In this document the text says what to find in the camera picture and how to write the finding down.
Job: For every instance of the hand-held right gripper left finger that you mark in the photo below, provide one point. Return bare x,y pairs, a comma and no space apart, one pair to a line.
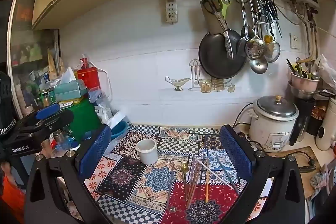
95,150

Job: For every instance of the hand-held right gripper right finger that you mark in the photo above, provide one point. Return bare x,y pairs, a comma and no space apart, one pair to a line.
235,153

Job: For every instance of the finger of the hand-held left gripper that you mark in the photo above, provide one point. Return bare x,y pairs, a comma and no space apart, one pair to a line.
47,111
61,117

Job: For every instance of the teal chopstick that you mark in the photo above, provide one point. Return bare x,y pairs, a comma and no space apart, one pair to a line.
227,175

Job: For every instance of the white chopstick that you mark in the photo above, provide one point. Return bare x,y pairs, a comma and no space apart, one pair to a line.
214,172

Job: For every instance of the orange chopstick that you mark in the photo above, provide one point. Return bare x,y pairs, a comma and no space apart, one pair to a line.
207,182

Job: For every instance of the white cup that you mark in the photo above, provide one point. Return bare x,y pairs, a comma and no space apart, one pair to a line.
147,154

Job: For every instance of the gold spoon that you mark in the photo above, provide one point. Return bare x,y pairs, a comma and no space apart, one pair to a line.
183,167

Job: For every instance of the yellow chopstick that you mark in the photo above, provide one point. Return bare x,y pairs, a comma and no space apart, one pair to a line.
189,187

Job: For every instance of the bunch of utensils in bowl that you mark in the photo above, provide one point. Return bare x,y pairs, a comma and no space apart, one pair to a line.
299,70

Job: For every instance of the green box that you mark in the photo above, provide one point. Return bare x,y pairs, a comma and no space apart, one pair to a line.
84,116

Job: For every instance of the blue plastic bottle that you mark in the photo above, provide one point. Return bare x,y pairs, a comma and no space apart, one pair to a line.
67,141

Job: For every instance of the teal tissue box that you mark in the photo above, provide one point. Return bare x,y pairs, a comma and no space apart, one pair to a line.
69,90

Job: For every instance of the blue basin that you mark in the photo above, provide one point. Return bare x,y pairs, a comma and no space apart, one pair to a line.
119,130

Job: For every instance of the white perforated basket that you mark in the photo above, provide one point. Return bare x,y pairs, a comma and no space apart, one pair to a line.
116,118

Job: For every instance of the plastic bag with bottle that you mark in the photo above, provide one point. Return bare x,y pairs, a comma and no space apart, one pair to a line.
101,108

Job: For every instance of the white rice cooker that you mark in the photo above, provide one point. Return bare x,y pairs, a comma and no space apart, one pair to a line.
270,129

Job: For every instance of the red canister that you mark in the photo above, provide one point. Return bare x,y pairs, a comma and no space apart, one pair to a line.
88,77

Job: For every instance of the orange plastic bag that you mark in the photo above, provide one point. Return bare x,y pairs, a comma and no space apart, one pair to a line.
13,197

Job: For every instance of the cluttered storage shelf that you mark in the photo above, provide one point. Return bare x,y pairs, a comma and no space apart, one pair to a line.
31,50

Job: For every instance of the patchwork patterned tablecloth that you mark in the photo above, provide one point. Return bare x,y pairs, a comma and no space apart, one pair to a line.
157,176

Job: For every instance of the black kitchen appliance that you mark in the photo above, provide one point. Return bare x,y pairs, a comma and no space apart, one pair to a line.
303,111

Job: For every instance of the grey patterned cloth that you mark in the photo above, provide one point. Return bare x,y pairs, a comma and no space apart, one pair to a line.
317,180

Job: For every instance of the steel ladle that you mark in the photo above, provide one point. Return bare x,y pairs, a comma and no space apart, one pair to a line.
258,65

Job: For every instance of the white jar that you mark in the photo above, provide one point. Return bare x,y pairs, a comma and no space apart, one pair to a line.
326,127

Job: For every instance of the black frying pan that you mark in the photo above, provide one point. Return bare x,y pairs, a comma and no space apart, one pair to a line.
215,58

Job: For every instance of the pink utensil bowl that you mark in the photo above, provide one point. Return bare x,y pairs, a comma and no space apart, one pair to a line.
304,85

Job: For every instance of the metal skimmer spoon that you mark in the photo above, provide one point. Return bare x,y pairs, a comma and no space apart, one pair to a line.
254,49

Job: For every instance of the dark metal ladle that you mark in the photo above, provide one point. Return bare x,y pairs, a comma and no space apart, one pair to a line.
242,47

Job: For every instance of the clear plastic bag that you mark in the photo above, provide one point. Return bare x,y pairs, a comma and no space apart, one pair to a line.
326,71

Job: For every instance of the green peeler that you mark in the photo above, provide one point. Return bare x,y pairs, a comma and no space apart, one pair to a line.
225,6

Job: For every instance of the black kitchen shears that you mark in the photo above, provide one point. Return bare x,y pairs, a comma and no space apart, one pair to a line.
270,7

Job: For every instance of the white power strip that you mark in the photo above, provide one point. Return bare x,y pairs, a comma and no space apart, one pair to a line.
171,10

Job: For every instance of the white wall switch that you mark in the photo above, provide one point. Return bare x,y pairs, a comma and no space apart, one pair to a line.
295,41

